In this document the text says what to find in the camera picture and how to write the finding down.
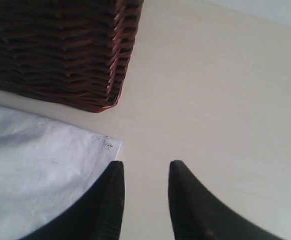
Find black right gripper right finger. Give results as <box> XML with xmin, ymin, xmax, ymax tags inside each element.
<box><xmin>168</xmin><ymin>160</ymin><xmax>279</xmax><ymax>240</ymax></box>

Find white t-shirt red lettering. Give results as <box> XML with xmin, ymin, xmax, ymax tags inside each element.
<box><xmin>0</xmin><ymin>105</ymin><xmax>121</xmax><ymax>240</ymax></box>

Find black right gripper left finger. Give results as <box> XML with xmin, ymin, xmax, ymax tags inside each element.
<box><xmin>23</xmin><ymin>161</ymin><xmax>125</xmax><ymax>240</ymax></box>

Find dark brown wicker basket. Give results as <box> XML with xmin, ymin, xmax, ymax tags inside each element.
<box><xmin>0</xmin><ymin>0</ymin><xmax>143</xmax><ymax>113</ymax></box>

